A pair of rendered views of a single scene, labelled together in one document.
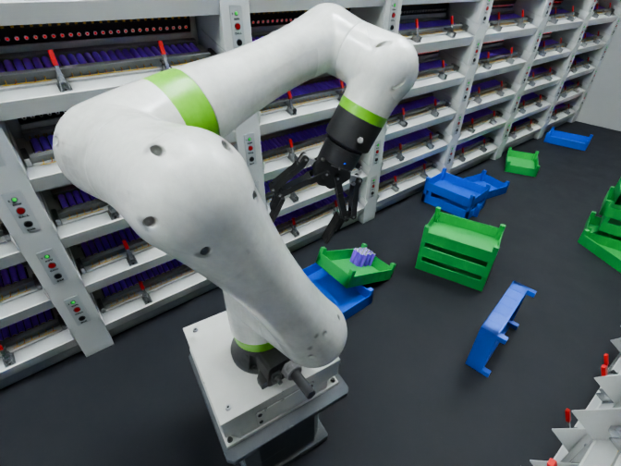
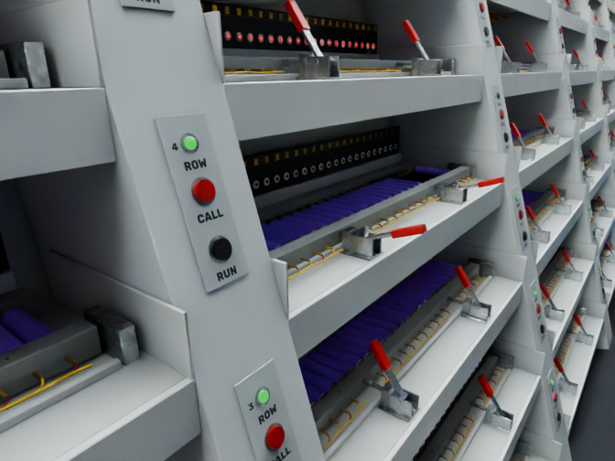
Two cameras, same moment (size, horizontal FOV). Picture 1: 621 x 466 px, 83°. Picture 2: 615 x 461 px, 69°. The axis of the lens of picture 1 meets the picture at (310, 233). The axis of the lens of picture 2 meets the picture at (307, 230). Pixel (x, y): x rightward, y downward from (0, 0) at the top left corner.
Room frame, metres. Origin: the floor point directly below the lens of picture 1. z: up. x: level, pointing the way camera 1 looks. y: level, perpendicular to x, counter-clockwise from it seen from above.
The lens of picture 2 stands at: (0.47, 0.77, 0.80)
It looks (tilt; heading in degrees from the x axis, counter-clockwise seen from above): 8 degrees down; 349
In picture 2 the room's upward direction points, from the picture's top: 14 degrees counter-clockwise
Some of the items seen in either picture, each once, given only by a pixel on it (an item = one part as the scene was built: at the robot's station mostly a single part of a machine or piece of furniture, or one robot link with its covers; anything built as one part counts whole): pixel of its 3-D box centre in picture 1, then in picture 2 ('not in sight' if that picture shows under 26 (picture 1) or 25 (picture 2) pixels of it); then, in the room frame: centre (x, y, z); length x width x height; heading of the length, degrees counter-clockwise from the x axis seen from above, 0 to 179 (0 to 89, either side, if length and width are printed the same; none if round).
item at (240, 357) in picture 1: (273, 355); not in sight; (0.49, 0.09, 0.41); 0.26 x 0.15 x 0.06; 36
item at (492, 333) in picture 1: (501, 326); not in sight; (0.82, -0.68, 0.10); 0.30 x 0.08 x 0.20; 136
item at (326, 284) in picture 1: (331, 286); not in sight; (1.09, -0.09, 0.04); 0.30 x 0.20 x 0.08; 38
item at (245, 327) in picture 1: (260, 304); not in sight; (0.53, 0.11, 0.53); 0.16 x 0.13 x 0.19; 49
